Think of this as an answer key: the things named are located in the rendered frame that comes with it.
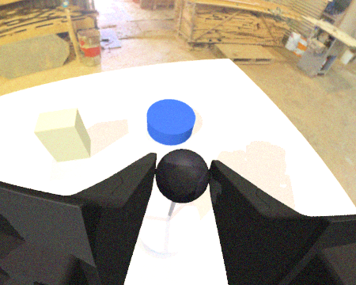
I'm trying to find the beige rectangular block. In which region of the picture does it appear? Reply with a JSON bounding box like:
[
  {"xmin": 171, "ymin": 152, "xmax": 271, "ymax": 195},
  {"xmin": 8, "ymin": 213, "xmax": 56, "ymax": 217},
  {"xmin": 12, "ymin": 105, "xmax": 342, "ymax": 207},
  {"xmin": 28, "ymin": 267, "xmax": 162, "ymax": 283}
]
[{"xmin": 33, "ymin": 108, "xmax": 92, "ymax": 162}]

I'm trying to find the glass french press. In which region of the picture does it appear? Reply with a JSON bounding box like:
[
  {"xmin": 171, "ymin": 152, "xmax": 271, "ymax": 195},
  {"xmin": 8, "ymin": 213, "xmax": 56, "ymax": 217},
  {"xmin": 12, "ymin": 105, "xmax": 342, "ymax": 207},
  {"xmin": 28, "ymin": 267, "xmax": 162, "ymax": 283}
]
[{"xmin": 139, "ymin": 149, "xmax": 210, "ymax": 259}]

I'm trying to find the blue short cylinder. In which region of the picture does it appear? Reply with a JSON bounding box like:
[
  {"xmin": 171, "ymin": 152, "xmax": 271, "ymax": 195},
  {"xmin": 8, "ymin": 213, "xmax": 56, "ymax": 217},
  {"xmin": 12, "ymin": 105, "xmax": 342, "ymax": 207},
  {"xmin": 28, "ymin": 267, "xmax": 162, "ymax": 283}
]
[{"xmin": 146, "ymin": 99, "xmax": 196, "ymax": 146}]

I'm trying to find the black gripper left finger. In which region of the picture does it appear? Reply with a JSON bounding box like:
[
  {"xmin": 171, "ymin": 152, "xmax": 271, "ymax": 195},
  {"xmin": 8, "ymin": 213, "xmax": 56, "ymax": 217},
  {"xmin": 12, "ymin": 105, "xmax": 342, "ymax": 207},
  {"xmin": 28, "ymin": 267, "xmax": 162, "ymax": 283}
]
[{"xmin": 0, "ymin": 152, "xmax": 158, "ymax": 285}]

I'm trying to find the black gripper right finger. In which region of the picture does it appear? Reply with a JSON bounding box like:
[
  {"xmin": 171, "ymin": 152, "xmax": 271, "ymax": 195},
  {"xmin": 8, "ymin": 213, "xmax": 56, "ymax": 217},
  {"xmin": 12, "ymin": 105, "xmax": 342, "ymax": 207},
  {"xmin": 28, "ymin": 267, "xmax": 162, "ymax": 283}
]
[{"xmin": 209, "ymin": 159, "xmax": 356, "ymax": 285}]

